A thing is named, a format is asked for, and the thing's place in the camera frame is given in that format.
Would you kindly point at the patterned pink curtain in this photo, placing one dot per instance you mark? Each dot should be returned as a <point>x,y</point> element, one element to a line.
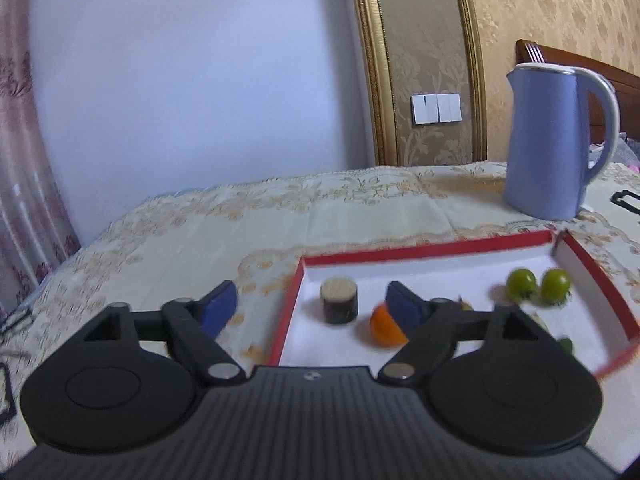
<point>36,233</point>

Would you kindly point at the grey bedding pile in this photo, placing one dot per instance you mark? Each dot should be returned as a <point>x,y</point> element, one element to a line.
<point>626,152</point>

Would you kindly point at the blue electric kettle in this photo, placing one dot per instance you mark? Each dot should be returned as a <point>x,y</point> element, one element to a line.
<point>547,170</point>

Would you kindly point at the white wall switch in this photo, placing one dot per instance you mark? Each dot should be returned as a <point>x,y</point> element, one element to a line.
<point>430,109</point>

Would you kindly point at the embroidered cream tablecloth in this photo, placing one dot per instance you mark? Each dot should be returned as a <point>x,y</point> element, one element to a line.
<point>504,410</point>

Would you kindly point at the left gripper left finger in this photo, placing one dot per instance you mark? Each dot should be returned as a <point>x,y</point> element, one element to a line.
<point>188,328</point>

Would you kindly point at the black rectangular frame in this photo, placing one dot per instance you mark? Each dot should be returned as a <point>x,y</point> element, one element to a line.
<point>627,200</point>

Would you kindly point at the dark sugarcane piece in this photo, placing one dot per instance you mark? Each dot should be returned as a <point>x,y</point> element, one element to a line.
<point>339,297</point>

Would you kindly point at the green cucumber piece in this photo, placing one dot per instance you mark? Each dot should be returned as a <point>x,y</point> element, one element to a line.
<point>566,343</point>

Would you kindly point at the red shallow cardboard tray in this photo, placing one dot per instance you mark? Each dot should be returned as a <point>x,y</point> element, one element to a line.
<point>596,317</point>

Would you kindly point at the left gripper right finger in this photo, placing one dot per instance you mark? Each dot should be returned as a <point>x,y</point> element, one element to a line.
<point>435,327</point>

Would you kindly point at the green tomato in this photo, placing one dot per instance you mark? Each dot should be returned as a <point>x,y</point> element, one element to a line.
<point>555,287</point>
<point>521,285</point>

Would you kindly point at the orange tangerine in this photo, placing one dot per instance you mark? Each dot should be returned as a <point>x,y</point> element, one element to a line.
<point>384,330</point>

